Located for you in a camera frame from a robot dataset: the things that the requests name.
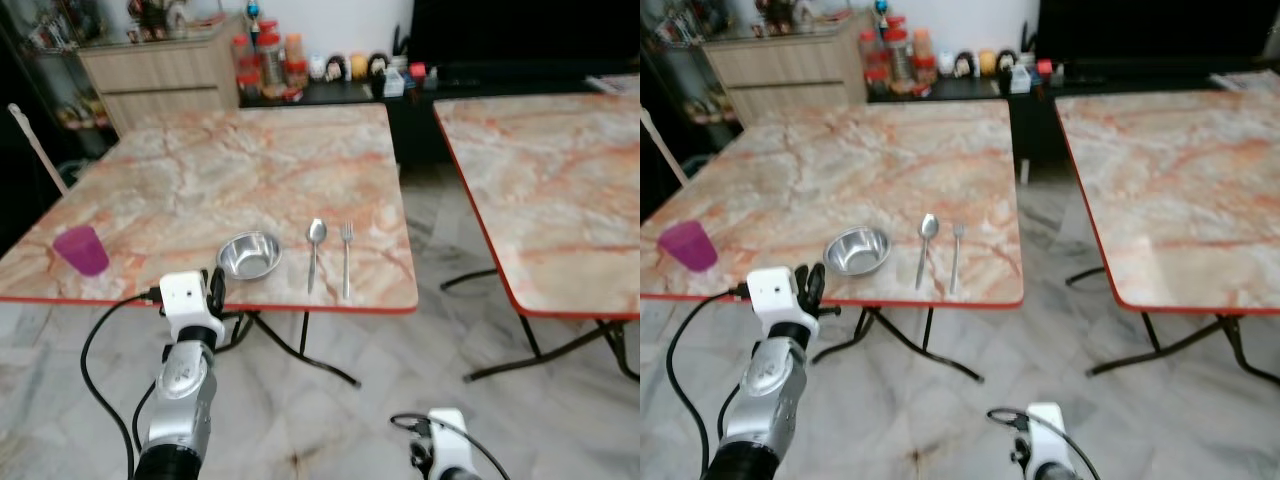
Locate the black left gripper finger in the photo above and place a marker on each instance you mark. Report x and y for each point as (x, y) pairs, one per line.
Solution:
(811, 277)
(216, 278)

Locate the black television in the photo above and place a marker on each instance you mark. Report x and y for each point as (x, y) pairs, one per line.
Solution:
(1150, 30)
(520, 30)

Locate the small white box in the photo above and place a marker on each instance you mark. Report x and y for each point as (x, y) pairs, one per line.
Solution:
(394, 84)
(1020, 80)

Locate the glass display shelf rack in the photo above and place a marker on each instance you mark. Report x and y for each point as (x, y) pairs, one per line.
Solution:
(50, 40)
(680, 35)

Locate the blue bauble ornament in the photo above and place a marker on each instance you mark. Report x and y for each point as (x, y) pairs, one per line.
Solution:
(254, 13)
(881, 11)

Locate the purple plastic cup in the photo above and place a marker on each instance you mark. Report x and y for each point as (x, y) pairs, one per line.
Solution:
(81, 250)
(687, 245)

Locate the marble top folding table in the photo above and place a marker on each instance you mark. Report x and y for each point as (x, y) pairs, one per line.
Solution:
(1180, 180)
(830, 165)
(200, 170)
(550, 190)

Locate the yellow small figurine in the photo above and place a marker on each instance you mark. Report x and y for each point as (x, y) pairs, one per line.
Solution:
(988, 62)
(358, 66)

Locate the steel spoon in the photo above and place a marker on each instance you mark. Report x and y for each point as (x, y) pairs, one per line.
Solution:
(316, 232)
(928, 227)

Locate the steel fork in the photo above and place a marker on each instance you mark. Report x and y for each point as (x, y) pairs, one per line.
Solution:
(346, 262)
(957, 257)

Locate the printed magazine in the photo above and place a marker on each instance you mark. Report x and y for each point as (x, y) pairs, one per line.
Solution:
(1245, 81)
(612, 85)

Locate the dark decorative ornament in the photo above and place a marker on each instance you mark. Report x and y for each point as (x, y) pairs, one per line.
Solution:
(782, 12)
(152, 16)

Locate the tall red-lid clear jar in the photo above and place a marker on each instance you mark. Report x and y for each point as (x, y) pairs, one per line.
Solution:
(270, 62)
(898, 57)

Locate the small red object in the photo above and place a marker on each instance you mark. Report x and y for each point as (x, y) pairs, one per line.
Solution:
(417, 71)
(1044, 68)

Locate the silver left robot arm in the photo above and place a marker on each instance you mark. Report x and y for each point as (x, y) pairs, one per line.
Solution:
(180, 400)
(765, 395)

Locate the white small figurine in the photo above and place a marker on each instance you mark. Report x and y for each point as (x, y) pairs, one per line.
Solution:
(945, 63)
(317, 67)

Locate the stainless steel bowl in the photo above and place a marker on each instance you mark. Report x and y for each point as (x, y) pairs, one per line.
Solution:
(857, 250)
(249, 255)

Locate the small red-lid jar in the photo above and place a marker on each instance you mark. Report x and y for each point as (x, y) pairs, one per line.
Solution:
(869, 47)
(240, 52)

